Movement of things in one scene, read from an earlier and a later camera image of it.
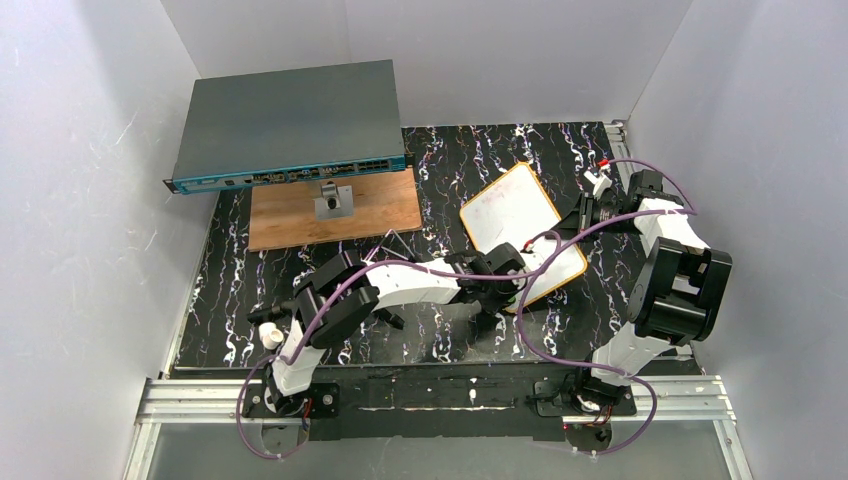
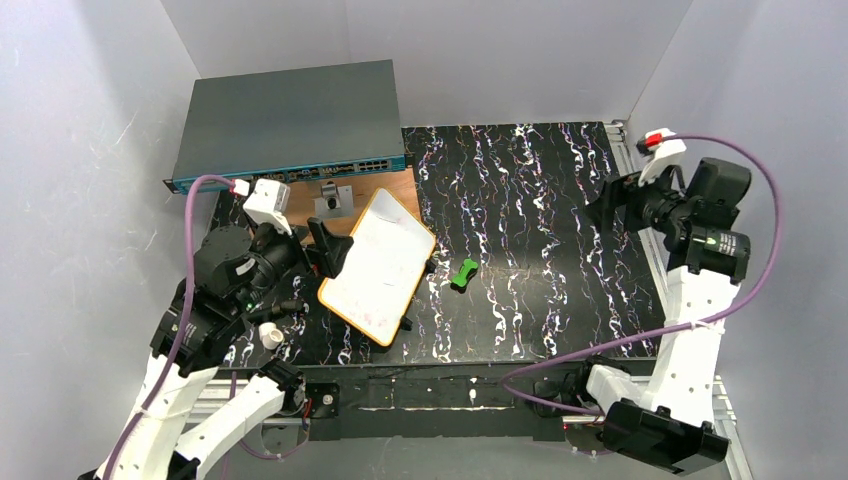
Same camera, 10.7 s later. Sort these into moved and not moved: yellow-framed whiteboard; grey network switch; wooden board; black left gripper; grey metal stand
Moved: black left gripper; yellow-framed whiteboard
Not moved: wooden board; grey network switch; grey metal stand
